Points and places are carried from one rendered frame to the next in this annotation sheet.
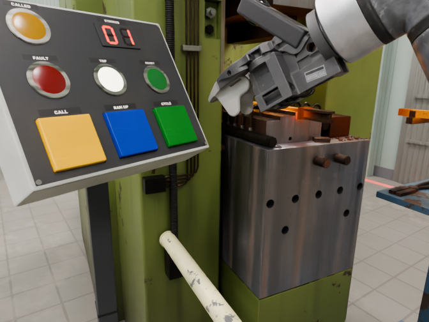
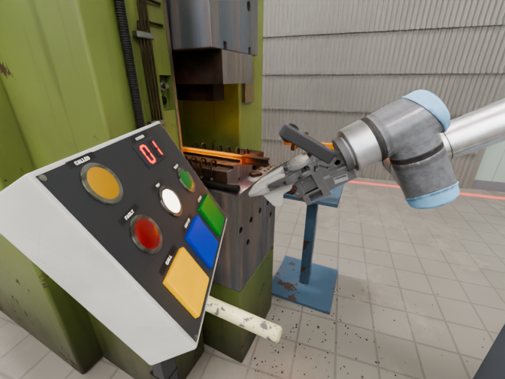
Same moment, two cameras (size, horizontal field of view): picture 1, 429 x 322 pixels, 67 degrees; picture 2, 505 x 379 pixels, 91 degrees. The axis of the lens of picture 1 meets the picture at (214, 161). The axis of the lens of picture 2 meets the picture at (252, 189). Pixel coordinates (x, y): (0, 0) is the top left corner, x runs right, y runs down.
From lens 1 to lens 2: 0.38 m
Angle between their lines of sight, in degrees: 36
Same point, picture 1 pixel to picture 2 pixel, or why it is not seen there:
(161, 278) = not seen: hidden behind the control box
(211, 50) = (170, 120)
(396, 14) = (395, 153)
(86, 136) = (193, 269)
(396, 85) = not seen: hidden behind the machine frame
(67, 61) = (143, 203)
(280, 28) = (318, 150)
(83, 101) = (171, 237)
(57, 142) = (187, 292)
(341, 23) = (369, 157)
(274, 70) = (318, 180)
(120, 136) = (204, 251)
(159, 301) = not seen: hidden behind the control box
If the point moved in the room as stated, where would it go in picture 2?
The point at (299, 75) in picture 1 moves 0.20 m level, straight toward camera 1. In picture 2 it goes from (330, 179) to (430, 231)
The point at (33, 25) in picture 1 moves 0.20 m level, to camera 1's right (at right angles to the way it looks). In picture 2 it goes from (107, 181) to (238, 155)
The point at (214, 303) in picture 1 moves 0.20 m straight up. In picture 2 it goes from (246, 319) to (246, 265)
